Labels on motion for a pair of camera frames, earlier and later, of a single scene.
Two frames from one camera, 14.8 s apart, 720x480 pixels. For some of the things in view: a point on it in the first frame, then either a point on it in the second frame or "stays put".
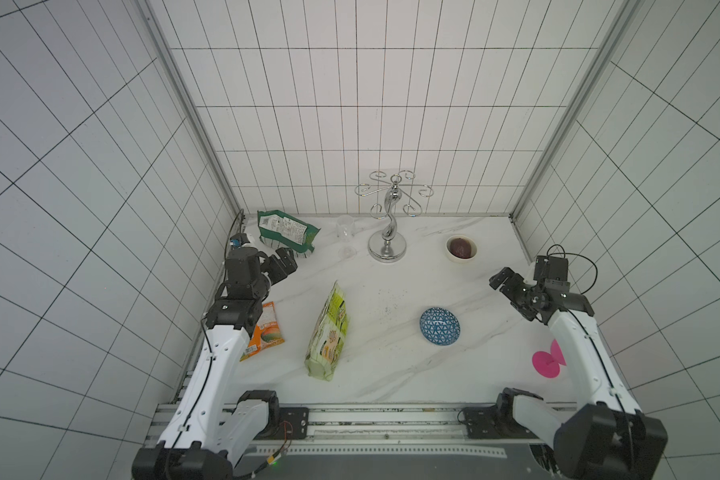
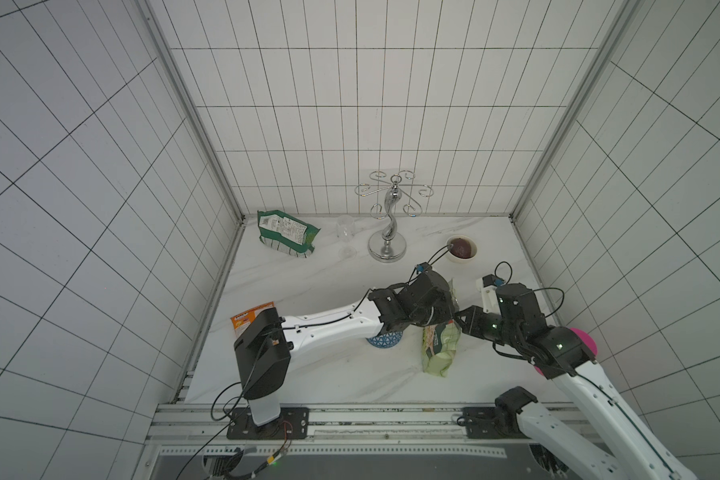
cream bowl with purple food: x=461 y=248 stays put
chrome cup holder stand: x=390 y=247 stays put
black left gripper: x=287 y=260 → x=446 y=312
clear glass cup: x=346 y=229 stays put
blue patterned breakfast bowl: x=439 y=326 → x=386 y=339
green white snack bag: x=280 y=228 stays put
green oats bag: x=328 y=335 → x=440 y=342
